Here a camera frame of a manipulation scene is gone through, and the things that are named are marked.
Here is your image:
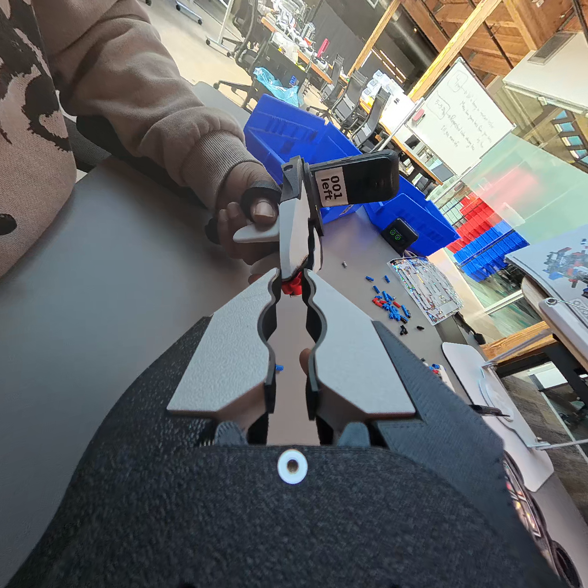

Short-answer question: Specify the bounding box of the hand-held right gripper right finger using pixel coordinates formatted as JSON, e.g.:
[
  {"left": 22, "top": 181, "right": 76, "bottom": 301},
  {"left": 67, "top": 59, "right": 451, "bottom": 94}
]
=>
[{"left": 302, "top": 270, "right": 417, "bottom": 421}]

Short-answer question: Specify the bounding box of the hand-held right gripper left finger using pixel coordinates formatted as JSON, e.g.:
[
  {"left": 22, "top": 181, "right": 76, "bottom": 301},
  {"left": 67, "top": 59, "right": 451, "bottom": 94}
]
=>
[{"left": 166, "top": 268, "right": 282, "bottom": 421}]

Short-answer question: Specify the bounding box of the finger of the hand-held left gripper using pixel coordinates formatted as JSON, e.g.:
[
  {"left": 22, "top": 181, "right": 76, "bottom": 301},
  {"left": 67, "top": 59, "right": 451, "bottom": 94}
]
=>
[
  {"left": 278, "top": 198, "right": 315, "bottom": 281},
  {"left": 303, "top": 213, "right": 325, "bottom": 273}
]

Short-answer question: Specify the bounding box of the person's left forearm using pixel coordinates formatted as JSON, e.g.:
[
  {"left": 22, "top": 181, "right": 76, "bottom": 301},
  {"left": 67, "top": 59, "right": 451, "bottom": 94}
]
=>
[{"left": 32, "top": 0, "right": 265, "bottom": 209}]

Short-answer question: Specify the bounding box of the grey desk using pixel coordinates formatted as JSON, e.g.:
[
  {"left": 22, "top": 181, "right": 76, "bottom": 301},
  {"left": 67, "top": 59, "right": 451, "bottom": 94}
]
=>
[{"left": 0, "top": 82, "right": 588, "bottom": 588}]

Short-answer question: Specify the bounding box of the person's left hand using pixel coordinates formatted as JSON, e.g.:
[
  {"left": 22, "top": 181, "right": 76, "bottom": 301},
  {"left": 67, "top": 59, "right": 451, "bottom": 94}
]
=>
[{"left": 216, "top": 161, "right": 282, "bottom": 285}]

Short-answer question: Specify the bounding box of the long wooden table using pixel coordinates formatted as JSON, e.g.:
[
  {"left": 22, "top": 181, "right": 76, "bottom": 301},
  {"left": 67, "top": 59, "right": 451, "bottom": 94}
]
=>
[{"left": 358, "top": 99, "right": 444, "bottom": 184}]

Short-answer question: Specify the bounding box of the black office chair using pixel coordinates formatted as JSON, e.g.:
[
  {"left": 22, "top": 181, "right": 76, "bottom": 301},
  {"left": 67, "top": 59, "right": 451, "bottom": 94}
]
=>
[
  {"left": 331, "top": 69, "right": 368, "bottom": 134},
  {"left": 351, "top": 87, "right": 391, "bottom": 150}
]

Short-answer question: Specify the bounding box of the black box with green lights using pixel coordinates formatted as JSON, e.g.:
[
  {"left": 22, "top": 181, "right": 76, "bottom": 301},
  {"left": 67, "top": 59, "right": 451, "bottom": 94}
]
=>
[{"left": 380, "top": 218, "right": 420, "bottom": 254}]

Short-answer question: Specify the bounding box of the pile of small brick pins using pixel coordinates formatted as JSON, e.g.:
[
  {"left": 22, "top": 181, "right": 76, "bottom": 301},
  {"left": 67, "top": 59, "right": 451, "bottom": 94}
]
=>
[{"left": 366, "top": 275, "right": 413, "bottom": 323}]

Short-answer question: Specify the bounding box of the blue labelled storage bin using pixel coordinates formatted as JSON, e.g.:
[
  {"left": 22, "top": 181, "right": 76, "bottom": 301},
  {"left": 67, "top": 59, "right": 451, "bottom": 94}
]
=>
[{"left": 243, "top": 94, "right": 368, "bottom": 223}]

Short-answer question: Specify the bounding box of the holographic sticker sheet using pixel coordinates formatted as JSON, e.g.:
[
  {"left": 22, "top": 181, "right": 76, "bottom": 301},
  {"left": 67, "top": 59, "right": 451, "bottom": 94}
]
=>
[{"left": 389, "top": 256, "right": 465, "bottom": 327}]

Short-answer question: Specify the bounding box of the blue plastic bag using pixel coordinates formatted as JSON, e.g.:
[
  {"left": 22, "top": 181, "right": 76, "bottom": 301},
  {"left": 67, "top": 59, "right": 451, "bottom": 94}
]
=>
[{"left": 253, "top": 66, "right": 300, "bottom": 107}]

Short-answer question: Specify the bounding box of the cluttered wooden workbench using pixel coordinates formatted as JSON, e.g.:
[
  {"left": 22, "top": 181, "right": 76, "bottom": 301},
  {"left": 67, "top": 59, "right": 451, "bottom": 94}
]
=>
[{"left": 261, "top": 0, "right": 352, "bottom": 85}]

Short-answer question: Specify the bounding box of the toy brick race car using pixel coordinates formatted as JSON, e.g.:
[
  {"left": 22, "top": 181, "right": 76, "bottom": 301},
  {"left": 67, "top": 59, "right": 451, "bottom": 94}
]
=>
[{"left": 428, "top": 362, "right": 586, "bottom": 588}]

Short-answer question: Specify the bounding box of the instruction booklet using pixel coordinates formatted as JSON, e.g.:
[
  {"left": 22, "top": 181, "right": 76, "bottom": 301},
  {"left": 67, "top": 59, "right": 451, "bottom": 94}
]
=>
[{"left": 505, "top": 225, "right": 588, "bottom": 322}]

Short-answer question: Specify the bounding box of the person's beige hoodie torso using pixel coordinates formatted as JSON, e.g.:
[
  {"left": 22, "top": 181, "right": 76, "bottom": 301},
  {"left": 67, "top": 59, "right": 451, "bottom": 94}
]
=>
[{"left": 0, "top": 0, "right": 79, "bottom": 278}]

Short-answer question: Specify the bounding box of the wall of red blue bins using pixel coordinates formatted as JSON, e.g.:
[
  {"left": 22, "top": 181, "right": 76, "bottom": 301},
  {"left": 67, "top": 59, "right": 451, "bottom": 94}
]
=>
[{"left": 448, "top": 193, "right": 529, "bottom": 283}]

